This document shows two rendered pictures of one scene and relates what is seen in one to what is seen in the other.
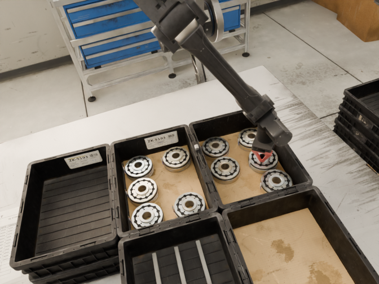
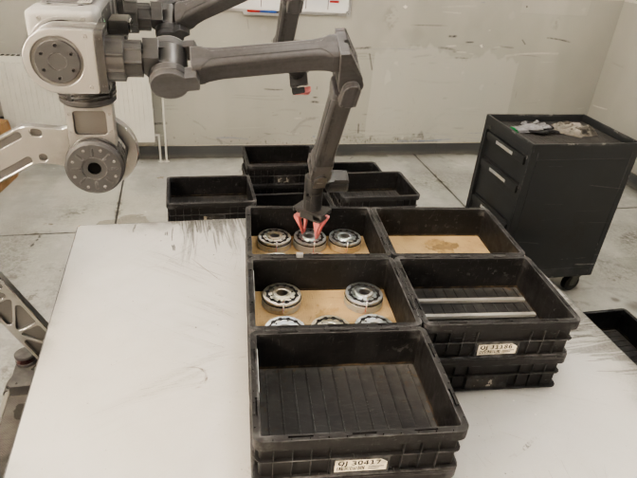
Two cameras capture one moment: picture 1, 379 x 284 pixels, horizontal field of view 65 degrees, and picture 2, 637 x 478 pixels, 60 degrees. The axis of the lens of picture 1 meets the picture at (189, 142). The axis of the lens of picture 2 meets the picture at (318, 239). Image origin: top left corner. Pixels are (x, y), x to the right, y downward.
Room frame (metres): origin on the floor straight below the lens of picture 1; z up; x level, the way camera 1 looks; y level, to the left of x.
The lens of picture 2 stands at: (0.71, 1.23, 1.72)
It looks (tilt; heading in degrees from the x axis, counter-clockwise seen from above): 30 degrees down; 268
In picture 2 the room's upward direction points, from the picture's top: 5 degrees clockwise
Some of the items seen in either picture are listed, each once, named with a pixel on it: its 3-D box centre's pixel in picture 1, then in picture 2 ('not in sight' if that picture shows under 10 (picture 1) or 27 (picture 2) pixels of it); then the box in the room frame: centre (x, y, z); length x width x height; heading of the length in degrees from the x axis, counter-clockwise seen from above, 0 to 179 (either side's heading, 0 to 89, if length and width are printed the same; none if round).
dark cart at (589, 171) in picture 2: not in sight; (536, 207); (-0.56, -1.46, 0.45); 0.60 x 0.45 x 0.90; 13
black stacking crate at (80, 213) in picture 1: (74, 206); (347, 398); (0.60, 0.42, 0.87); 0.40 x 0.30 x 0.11; 8
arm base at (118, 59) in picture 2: not in sight; (120, 58); (1.09, 0.12, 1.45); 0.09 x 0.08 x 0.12; 103
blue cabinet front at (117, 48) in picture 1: (118, 29); not in sight; (2.55, 0.46, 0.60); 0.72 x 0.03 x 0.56; 103
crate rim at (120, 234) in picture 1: (158, 174); (328, 292); (0.64, 0.12, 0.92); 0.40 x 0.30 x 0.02; 8
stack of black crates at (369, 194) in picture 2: not in sight; (367, 223); (0.38, -1.29, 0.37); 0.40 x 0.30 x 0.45; 13
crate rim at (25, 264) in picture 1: (67, 197); (350, 380); (0.60, 0.42, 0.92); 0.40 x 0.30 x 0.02; 8
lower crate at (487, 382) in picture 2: not in sight; (467, 337); (0.24, 0.06, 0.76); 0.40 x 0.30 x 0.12; 8
